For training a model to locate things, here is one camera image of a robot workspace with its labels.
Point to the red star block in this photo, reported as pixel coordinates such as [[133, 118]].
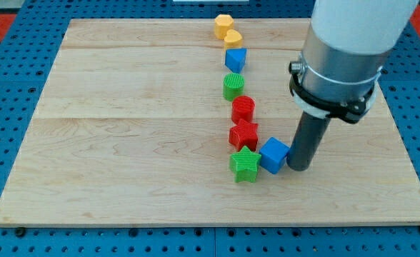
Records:
[[244, 134]]

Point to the blue triangle block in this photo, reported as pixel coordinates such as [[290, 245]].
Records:
[[235, 59]]

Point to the yellow heart block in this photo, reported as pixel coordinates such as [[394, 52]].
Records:
[[233, 39]]

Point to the blue cube block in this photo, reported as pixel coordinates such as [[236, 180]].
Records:
[[273, 155]]

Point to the dark grey cylindrical pointer tool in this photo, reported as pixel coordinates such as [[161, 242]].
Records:
[[307, 138]]

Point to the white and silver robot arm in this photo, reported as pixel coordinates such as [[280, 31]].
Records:
[[346, 46]]

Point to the green cylinder block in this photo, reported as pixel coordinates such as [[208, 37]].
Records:
[[233, 86]]

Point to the yellow hexagon block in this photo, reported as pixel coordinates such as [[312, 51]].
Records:
[[222, 23]]

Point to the light wooden board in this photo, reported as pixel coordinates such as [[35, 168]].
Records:
[[131, 130]]

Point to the green star block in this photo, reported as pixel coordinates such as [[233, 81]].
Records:
[[244, 164]]

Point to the red cylinder block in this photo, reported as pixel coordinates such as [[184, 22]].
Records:
[[242, 108]]

